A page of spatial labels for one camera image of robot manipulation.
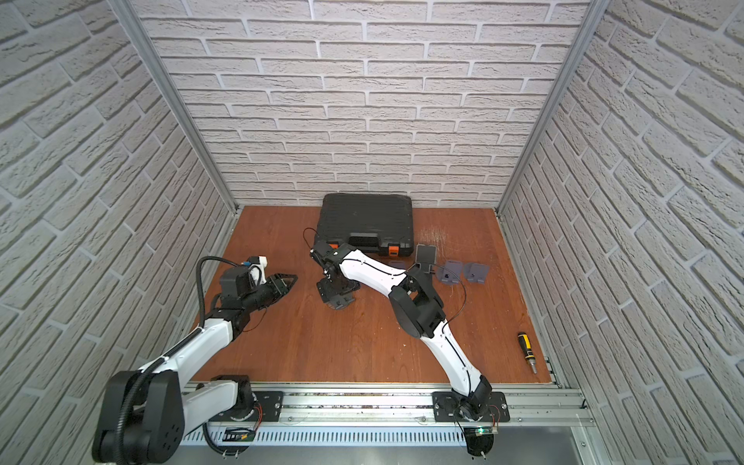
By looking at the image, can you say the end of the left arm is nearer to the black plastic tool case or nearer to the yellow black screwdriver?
the black plastic tool case

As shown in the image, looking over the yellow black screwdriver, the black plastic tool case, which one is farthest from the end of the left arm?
the yellow black screwdriver

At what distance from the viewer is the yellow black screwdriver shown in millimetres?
824
